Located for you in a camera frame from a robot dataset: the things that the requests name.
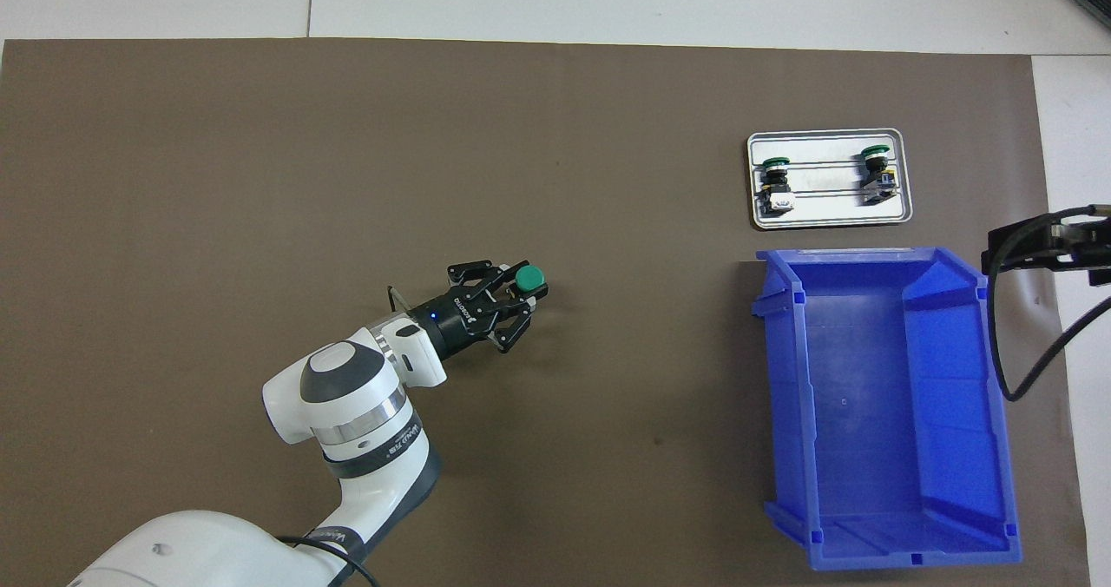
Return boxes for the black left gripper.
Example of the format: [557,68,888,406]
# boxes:
[425,261,535,360]

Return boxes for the green push button switch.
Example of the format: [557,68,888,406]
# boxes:
[758,156,796,216]
[859,145,897,206]
[510,262,550,303]

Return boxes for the silver metal tray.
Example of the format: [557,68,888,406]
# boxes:
[746,128,914,229]

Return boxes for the brown table mat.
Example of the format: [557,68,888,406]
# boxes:
[0,38,1093,587]

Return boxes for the blue plastic storage bin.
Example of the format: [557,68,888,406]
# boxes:
[751,247,1023,571]

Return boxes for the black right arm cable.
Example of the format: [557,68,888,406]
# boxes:
[989,207,1111,401]

